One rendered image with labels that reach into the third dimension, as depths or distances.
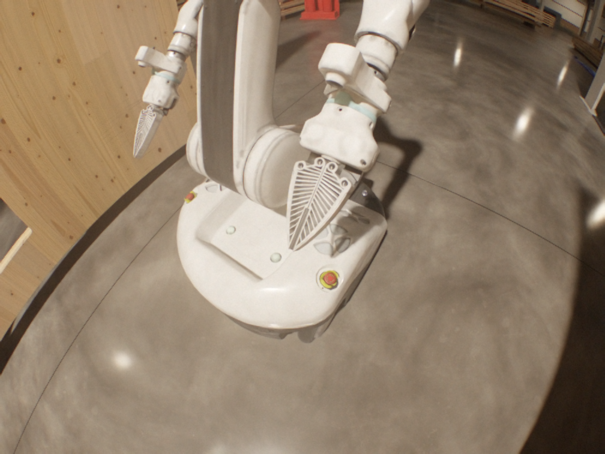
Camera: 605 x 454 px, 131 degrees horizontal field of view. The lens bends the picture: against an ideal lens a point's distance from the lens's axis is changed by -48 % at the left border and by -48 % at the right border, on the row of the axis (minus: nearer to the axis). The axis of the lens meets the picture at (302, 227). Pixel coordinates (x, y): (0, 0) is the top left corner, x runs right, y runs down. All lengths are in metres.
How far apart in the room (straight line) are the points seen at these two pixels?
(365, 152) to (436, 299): 0.79
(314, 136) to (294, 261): 0.34
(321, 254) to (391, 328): 0.45
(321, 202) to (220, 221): 0.48
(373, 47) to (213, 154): 0.33
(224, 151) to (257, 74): 0.15
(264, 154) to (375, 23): 0.27
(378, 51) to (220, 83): 0.25
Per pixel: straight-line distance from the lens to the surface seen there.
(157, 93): 0.63
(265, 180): 0.45
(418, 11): 0.44
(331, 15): 4.78
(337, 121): 0.32
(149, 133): 0.64
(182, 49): 0.66
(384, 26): 0.38
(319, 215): 0.33
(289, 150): 0.48
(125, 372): 1.18
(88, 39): 1.36
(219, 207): 0.77
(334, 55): 0.29
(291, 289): 0.58
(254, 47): 0.43
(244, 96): 0.43
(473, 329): 1.06
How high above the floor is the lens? 0.90
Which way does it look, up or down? 55 degrees down
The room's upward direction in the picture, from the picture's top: 8 degrees counter-clockwise
